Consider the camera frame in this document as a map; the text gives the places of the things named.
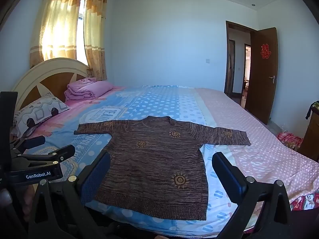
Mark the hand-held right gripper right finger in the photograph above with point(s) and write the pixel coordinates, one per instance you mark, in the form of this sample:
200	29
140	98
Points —
229	179

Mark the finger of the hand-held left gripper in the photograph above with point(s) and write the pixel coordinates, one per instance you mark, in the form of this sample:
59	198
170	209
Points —
62	151
35	141

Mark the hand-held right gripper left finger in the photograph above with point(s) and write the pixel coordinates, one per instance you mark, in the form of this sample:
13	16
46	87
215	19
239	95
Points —
96	179

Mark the brown knit sweater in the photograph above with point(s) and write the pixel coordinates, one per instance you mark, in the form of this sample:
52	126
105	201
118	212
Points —
154	169

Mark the grey patterned pillow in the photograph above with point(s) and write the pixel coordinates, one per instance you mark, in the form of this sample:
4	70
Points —
37	114

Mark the pink dotted bed sheet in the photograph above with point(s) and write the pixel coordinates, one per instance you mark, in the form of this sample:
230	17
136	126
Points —
254	144

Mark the cream wooden headboard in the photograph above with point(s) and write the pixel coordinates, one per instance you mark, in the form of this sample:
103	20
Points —
54	77

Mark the pink folded quilt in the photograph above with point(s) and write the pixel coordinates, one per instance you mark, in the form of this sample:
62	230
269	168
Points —
87	88

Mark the red printed blanket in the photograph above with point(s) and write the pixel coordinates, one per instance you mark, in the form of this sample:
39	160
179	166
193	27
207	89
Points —
306	201

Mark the wooden cabinet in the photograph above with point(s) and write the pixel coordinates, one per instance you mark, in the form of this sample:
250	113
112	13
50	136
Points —
310	139

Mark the brown wooden door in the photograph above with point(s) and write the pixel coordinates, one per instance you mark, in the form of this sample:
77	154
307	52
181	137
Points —
259	92

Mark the blue printed bed sheet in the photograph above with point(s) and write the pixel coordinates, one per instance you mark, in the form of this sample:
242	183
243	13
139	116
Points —
159	104

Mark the dark clothing pile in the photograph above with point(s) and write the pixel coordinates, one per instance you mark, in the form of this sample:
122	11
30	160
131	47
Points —
312	108

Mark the window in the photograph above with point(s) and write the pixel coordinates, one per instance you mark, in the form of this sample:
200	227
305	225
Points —
80	34

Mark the yellow patterned curtain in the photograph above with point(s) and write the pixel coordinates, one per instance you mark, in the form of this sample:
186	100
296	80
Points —
96	37
57	25

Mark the red paper door decoration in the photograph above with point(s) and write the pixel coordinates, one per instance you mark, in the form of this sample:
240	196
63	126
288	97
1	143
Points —
265	51

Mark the brown door frame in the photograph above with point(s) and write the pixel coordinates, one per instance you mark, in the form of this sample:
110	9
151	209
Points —
226	54

